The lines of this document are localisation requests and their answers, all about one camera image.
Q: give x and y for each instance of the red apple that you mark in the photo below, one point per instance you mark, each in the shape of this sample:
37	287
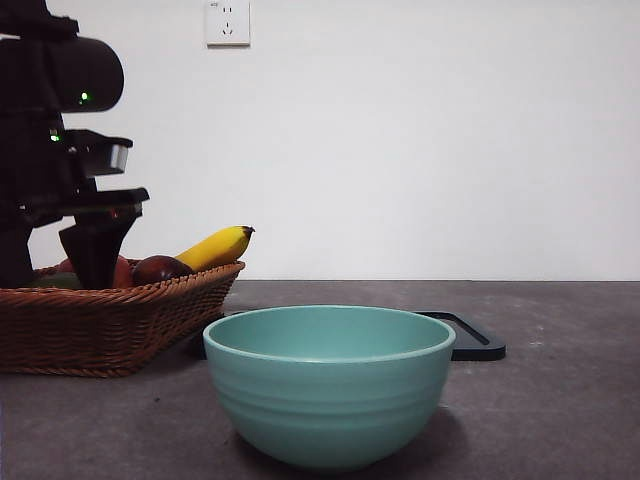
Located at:
122	272

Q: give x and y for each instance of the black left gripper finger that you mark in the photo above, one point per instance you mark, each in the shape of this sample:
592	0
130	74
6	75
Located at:
95	250
15	260

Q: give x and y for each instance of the brown wicker basket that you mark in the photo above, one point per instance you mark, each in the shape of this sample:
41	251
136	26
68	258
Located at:
100	325

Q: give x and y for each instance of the teal ribbed bowl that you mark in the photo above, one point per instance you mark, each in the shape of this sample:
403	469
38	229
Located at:
330	410

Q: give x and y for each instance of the dark red plum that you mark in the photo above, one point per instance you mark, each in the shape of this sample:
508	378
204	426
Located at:
160	270

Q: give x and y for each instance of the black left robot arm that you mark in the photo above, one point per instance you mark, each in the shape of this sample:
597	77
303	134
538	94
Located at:
50	70

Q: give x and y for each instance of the white wall socket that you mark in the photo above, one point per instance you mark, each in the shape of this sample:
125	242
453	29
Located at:
229	25

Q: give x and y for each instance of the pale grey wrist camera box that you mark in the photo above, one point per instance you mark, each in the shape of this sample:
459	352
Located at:
107	155

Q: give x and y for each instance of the green avocado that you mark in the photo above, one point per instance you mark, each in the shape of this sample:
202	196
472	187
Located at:
55	281

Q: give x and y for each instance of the black rectangular tray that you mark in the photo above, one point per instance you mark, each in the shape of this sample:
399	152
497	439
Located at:
480	350

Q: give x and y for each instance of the yellow banana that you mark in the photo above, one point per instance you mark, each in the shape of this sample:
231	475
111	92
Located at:
220	247

